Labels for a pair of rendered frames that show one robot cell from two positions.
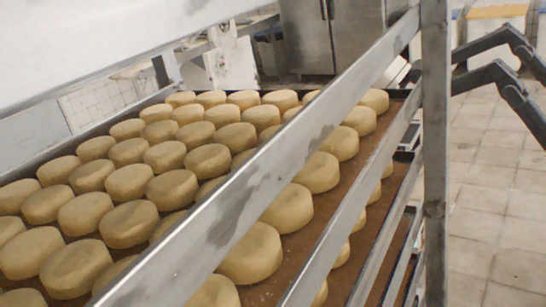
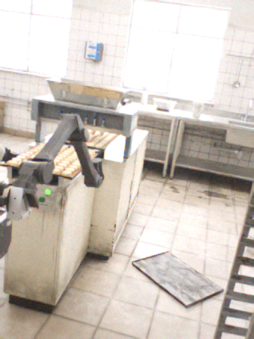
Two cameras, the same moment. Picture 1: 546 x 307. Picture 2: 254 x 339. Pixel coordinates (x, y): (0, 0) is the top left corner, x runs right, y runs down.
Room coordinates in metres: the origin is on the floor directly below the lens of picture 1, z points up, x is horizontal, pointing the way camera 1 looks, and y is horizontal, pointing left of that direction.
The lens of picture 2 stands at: (1.67, 0.85, 1.57)
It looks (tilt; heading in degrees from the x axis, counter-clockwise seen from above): 17 degrees down; 242
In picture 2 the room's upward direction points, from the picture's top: 8 degrees clockwise
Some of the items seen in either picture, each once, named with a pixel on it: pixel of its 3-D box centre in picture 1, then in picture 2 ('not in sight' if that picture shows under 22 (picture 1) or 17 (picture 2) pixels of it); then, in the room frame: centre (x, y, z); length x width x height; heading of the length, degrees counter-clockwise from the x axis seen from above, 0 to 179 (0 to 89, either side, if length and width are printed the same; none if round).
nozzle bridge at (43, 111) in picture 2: not in sight; (85, 126); (0.67, -1.75, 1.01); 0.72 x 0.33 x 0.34; 144
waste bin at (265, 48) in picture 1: (275, 51); not in sight; (6.31, -0.40, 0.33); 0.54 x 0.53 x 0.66; 51
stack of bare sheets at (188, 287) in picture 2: not in sight; (176, 276); (0.04, -1.14, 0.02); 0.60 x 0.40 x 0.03; 102
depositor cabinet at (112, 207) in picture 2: not in sight; (93, 181); (0.39, -2.13, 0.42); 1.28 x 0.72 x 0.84; 54
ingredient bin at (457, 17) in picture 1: (436, 42); not in sight; (4.75, -2.22, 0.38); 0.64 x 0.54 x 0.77; 143
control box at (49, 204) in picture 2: not in sight; (35, 194); (1.19, -1.05, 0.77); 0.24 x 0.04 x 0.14; 144
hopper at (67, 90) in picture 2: not in sight; (88, 94); (0.67, -1.75, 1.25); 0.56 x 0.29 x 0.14; 144
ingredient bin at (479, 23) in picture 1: (496, 39); not in sight; (4.34, -2.73, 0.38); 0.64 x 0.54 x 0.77; 142
